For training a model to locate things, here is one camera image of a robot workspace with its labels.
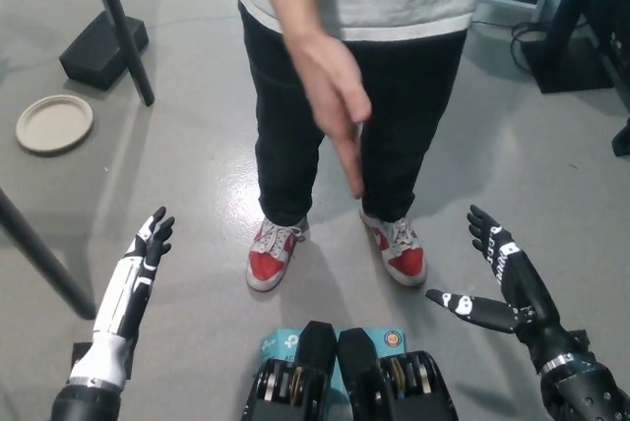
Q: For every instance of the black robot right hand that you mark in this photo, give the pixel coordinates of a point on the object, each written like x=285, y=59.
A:
x=522, y=283

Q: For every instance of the black equipment stand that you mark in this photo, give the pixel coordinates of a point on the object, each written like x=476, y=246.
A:
x=571, y=47

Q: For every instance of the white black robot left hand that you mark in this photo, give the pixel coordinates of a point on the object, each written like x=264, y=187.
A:
x=123, y=288

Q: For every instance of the teal router carton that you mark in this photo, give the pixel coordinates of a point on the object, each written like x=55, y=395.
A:
x=280, y=344

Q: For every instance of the person right hand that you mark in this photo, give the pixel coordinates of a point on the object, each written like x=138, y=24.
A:
x=330, y=81

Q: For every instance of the black slanted pole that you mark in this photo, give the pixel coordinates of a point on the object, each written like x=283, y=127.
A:
x=123, y=32

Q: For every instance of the black thick table leg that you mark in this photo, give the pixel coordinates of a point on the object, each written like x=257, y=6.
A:
x=44, y=258

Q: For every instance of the person grey shirt black trousers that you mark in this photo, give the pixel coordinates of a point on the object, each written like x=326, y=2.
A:
x=403, y=96

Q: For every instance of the red white sneaker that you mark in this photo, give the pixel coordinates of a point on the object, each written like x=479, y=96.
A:
x=270, y=258
x=401, y=254

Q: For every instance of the black rectangular box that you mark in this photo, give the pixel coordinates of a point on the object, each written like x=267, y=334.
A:
x=98, y=54

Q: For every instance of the red white right sneaker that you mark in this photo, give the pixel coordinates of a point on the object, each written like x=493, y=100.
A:
x=270, y=258

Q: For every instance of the black stand foot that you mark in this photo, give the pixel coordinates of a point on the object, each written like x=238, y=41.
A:
x=622, y=140

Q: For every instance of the red white left sneaker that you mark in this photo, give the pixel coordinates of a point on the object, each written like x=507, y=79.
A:
x=401, y=254

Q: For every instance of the beige paper plate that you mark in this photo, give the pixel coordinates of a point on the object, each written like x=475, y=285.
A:
x=54, y=124

